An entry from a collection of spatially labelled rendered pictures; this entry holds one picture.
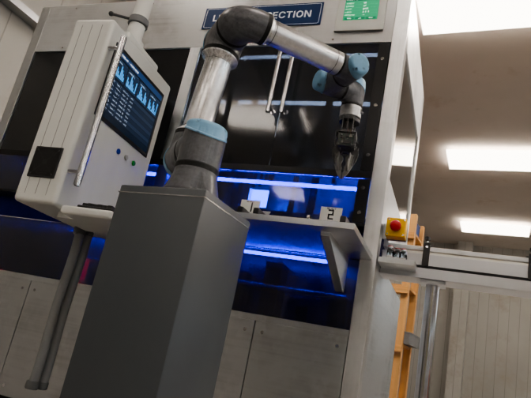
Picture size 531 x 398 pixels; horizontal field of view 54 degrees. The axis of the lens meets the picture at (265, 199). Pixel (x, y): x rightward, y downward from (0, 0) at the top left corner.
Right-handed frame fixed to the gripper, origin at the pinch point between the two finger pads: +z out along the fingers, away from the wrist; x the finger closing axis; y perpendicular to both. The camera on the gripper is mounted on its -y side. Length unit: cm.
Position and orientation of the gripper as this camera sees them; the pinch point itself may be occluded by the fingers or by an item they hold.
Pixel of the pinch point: (341, 175)
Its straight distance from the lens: 180.6
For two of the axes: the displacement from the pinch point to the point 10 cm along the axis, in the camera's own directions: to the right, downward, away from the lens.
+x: 9.6, 1.2, -2.5
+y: -2.1, -2.7, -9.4
